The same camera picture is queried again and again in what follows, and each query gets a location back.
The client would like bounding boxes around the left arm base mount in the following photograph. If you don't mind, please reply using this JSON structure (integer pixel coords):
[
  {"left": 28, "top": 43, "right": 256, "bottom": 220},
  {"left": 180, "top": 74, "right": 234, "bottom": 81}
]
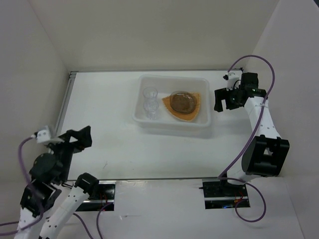
[{"left": 76, "top": 180, "right": 116, "bottom": 212}]

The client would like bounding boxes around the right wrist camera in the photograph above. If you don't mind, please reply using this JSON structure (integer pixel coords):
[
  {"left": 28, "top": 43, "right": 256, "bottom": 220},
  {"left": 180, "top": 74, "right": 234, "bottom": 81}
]
[{"left": 223, "top": 72, "right": 240, "bottom": 91}]

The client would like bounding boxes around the aluminium table edge rail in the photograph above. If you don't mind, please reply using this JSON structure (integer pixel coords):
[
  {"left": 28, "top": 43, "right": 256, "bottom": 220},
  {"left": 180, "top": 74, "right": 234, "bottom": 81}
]
[{"left": 98, "top": 176, "right": 218, "bottom": 181}]

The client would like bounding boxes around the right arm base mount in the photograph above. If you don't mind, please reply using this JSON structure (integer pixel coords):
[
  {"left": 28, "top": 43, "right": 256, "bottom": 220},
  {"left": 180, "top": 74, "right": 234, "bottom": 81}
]
[{"left": 199, "top": 179, "right": 250, "bottom": 210}]

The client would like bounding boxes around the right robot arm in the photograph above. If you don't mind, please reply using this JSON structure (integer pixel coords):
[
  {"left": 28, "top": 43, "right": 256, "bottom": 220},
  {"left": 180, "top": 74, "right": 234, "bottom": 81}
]
[{"left": 214, "top": 72, "right": 290, "bottom": 196}]

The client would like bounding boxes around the clear glass plate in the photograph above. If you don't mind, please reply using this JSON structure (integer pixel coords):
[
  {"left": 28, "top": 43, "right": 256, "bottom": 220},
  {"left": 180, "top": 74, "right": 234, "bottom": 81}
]
[{"left": 169, "top": 91, "right": 197, "bottom": 114}]

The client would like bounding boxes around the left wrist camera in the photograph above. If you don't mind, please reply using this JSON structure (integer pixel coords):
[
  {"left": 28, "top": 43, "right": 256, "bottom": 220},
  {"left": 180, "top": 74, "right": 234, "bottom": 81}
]
[{"left": 31, "top": 125, "right": 64, "bottom": 144}]

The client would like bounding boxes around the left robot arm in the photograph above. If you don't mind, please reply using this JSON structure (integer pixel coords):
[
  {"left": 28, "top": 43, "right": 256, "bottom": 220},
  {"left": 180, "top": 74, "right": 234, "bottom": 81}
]
[{"left": 14, "top": 125, "right": 99, "bottom": 239}]

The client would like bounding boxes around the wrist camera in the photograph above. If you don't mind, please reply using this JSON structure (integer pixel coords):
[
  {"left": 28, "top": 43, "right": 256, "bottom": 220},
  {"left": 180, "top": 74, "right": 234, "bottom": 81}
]
[
  {"left": 31, "top": 125, "right": 64, "bottom": 144},
  {"left": 223, "top": 72, "right": 240, "bottom": 91}
]

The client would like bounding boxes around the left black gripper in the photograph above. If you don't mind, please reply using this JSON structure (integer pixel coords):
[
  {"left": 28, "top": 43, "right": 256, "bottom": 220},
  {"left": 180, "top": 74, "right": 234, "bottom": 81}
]
[{"left": 48, "top": 124, "right": 93, "bottom": 182}]

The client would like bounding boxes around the clear glass cup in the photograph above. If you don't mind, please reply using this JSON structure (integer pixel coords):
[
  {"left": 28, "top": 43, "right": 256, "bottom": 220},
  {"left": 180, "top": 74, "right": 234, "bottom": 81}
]
[
  {"left": 143, "top": 87, "right": 158, "bottom": 102},
  {"left": 143, "top": 100, "right": 159, "bottom": 120}
]

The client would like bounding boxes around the triangular woven bamboo tray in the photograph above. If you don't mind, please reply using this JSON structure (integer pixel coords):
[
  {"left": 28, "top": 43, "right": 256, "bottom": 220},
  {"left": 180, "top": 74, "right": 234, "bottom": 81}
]
[{"left": 161, "top": 92, "right": 201, "bottom": 122}]

